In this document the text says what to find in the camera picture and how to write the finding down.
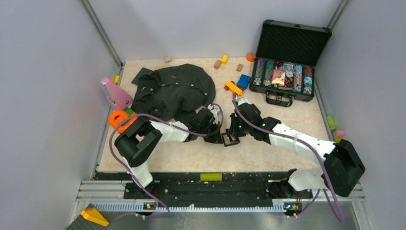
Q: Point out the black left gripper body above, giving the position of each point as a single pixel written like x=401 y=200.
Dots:
x=211 y=133

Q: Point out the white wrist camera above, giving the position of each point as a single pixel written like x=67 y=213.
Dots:
x=241 y=101
x=217 y=115

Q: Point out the pink toy ramp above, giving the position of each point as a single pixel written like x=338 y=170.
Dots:
x=116 y=96

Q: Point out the pink and green toy pile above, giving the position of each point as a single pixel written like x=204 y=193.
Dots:
x=337 y=134

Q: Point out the wooden block centre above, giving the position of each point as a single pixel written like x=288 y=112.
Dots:
x=217 y=64

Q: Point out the orange cylinder cup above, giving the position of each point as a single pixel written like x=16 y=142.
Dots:
x=251 y=57

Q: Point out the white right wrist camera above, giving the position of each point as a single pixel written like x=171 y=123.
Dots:
x=241 y=101

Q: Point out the yellow cube block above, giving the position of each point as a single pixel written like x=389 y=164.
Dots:
x=224 y=59

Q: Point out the small wooden block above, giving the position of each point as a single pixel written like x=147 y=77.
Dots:
x=239 y=67

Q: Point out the black square frame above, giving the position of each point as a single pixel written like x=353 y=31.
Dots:
x=228 y=143

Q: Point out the dark pinstriped garment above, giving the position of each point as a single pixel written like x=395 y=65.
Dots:
x=173 y=92

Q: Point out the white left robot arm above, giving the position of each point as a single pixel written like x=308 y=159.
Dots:
x=143 y=132

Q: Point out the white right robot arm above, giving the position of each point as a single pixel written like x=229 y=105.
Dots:
x=340 y=167

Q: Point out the small yellow brick left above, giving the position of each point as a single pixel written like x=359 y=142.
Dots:
x=116 y=79

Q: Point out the green flat brick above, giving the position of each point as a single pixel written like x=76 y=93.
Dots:
x=211 y=177

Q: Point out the yellow toy brick car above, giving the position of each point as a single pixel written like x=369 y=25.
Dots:
x=231 y=86

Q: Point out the orange curved toy track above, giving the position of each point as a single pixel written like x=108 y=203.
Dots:
x=118 y=116

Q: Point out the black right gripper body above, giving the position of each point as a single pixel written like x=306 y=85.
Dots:
x=238 y=129

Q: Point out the wooden block far left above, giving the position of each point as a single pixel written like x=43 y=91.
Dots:
x=167 y=59

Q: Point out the black poker chip case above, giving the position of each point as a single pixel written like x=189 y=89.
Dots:
x=286 y=56

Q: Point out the grey square baseplate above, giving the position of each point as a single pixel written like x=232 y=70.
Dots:
x=143 y=71

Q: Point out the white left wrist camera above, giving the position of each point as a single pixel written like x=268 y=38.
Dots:
x=217 y=115

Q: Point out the blue toy brick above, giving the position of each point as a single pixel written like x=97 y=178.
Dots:
x=243 y=82

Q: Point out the yellow wedge block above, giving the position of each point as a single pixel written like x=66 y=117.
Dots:
x=93 y=215

